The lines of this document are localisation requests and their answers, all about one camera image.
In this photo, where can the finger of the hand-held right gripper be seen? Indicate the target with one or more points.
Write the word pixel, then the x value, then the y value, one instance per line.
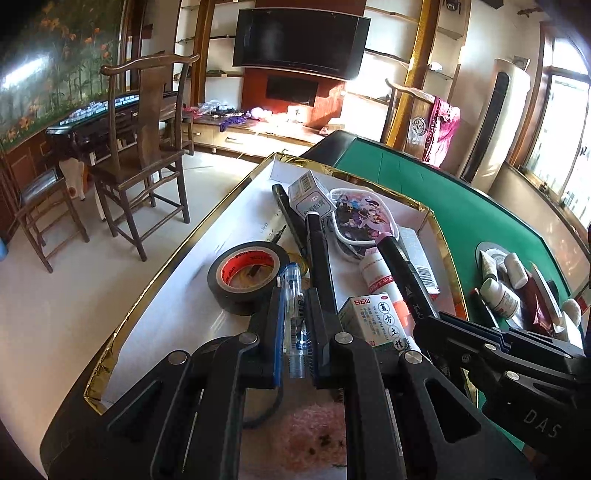
pixel 438 337
pixel 494 334

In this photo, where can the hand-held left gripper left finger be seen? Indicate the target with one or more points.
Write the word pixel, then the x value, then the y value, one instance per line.
pixel 278 341

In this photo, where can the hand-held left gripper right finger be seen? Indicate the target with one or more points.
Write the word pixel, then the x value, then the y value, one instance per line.
pixel 314 350

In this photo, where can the clear blue pen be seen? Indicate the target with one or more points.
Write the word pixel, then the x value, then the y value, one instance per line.
pixel 293 314

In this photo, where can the white labelled bottle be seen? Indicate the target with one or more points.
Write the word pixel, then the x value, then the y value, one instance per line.
pixel 503 300

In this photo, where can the black tape roll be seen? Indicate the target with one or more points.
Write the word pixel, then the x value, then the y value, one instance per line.
pixel 231 302

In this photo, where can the green white medicine box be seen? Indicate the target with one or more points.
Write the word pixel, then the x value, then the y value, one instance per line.
pixel 369 318

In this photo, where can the white fluffy ball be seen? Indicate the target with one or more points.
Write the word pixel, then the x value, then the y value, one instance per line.
pixel 572 314

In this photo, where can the pink fluffy ball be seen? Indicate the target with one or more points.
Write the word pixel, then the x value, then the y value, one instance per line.
pixel 314 434

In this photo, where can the long white bottle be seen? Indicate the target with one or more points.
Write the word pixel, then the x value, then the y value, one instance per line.
pixel 376 277

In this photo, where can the white barcode carton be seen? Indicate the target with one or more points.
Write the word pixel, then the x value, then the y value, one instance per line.
pixel 420 249

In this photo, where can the white gold-rimmed cardboard box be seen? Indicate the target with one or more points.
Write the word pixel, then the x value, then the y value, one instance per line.
pixel 184 295

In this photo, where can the thin black pen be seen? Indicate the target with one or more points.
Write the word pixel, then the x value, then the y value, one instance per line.
pixel 278 234

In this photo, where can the clear plastic accessory container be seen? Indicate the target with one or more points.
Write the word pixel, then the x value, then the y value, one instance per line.
pixel 360 221

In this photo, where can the small grey-blue box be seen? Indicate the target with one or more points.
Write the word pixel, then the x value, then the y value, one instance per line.
pixel 314 198

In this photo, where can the maroon packet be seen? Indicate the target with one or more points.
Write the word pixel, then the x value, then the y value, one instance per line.
pixel 540 304

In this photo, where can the small plain white bottle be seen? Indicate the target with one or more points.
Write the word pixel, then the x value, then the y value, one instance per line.
pixel 516 272

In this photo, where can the round metal plate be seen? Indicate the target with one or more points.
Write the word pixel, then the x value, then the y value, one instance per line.
pixel 491 247

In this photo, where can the green mahjong table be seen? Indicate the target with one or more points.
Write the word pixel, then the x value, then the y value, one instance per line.
pixel 438 194

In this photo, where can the pink cloth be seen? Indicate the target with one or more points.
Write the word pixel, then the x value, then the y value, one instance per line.
pixel 445 131

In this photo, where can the wooden television cabinet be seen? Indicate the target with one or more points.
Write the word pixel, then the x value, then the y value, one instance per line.
pixel 258 136

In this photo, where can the window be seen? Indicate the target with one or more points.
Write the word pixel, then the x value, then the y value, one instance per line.
pixel 563 138

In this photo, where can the white standing air conditioner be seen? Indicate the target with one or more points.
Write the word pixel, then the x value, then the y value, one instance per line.
pixel 508 124

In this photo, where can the carved wooden chair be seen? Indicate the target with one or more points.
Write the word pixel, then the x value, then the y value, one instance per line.
pixel 420 127

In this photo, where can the purple cloth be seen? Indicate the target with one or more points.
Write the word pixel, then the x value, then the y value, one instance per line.
pixel 233 123

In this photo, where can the purple plush toy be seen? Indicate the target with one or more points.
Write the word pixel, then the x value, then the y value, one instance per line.
pixel 261 113

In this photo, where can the clear plastic bag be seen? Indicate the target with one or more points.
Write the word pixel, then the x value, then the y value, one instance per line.
pixel 210 107

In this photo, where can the black rectangular panel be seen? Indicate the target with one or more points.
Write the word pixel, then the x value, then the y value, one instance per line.
pixel 291 91

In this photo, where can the white and orange toy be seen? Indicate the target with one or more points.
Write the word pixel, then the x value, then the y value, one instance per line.
pixel 76 177

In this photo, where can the tall wooden chair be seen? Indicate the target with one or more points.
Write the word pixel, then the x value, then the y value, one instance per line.
pixel 147 115

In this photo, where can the golden pillar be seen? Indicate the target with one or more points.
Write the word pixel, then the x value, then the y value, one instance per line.
pixel 415 69

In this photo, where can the wooden stool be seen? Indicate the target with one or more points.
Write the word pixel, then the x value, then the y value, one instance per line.
pixel 41 189

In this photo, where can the black table with tiles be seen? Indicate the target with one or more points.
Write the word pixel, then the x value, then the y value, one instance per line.
pixel 92 124

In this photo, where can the black television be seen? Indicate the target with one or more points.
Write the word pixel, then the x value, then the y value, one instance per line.
pixel 300 44

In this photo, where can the floral wall mural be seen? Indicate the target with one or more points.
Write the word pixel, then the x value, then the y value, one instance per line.
pixel 46 69

